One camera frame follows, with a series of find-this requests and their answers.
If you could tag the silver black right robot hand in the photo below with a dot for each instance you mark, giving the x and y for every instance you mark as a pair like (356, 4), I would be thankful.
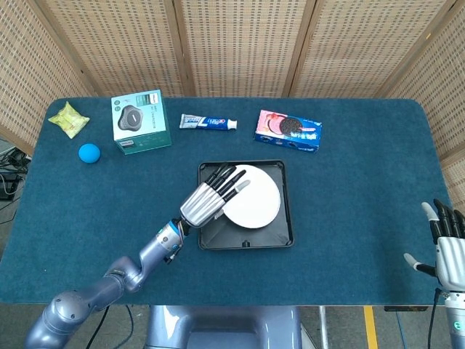
(452, 258)

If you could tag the yellow green snack packet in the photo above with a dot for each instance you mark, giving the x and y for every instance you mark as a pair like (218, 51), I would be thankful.
(69, 120)

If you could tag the teal Philips speaker box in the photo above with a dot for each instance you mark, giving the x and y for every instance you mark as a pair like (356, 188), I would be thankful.
(140, 116)

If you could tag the white round plate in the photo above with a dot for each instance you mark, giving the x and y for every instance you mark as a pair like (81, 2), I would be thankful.
(258, 203)

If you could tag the blue Oreo cookie box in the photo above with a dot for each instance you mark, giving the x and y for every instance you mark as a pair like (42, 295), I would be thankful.
(290, 131)

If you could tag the black square plastic tray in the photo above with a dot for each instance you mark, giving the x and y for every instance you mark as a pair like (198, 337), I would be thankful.
(254, 238)

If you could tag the blue ball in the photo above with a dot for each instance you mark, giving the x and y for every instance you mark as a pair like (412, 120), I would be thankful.
(89, 153)

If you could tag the metal table leg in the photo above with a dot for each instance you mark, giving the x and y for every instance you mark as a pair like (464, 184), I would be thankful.
(323, 327)

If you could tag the dark teal felt tablecloth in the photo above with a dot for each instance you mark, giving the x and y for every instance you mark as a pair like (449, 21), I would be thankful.
(345, 218)

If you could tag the woven rattan folding screen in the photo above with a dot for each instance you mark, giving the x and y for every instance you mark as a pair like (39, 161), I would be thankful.
(239, 43)

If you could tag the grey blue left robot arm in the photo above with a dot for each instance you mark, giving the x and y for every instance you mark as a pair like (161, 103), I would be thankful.
(152, 251)

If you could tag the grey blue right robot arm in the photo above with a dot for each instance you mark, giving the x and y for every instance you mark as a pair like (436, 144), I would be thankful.
(456, 320)

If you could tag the grey blue robot torso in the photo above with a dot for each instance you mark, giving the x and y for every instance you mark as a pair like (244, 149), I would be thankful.
(225, 327)

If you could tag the blue white toothpaste tube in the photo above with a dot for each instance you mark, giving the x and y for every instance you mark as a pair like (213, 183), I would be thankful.
(207, 121)

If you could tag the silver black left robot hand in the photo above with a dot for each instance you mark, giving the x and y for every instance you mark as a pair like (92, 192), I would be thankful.
(201, 205)

